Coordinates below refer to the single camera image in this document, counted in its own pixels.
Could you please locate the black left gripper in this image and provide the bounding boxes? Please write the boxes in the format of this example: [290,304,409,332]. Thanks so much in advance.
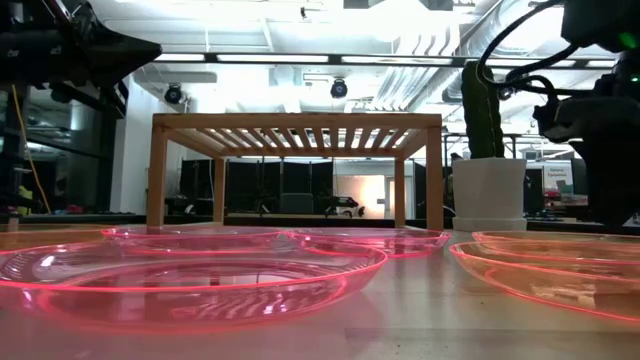
[67,2,163,86]

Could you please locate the orange plastic plate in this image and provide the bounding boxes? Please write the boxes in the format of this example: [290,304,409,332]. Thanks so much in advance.
[448,241,640,324]
[471,230,640,251]

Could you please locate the large pink plastic plate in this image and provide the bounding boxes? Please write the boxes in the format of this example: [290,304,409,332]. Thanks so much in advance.
[0,240,389,331]

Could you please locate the wooden slatted shelf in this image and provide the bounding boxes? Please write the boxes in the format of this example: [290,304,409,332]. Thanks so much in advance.
[146,112,445,232]

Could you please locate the green cactus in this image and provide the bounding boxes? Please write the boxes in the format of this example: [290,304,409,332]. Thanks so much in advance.
[460,59,506,160]

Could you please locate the black partition panels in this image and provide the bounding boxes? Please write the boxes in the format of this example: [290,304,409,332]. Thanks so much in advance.
[179,158,335,215]

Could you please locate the grey box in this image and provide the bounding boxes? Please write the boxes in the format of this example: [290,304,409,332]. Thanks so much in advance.
[279,192,315,215]

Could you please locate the white toy vehicle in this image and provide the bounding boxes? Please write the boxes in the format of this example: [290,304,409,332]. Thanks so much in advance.
[324,196,367,219]

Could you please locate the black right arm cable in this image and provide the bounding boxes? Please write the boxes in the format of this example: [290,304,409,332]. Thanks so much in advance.
[476,0,584,101]

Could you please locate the white wall sign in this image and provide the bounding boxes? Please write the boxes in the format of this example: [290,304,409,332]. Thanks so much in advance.
[542,160,575,194]

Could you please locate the yellow hanging cable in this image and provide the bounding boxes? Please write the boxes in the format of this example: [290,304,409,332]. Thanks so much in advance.
[10,84,53,215]

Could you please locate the black overhead rail with lights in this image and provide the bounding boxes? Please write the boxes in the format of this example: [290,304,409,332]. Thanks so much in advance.
[154,51,619,69]

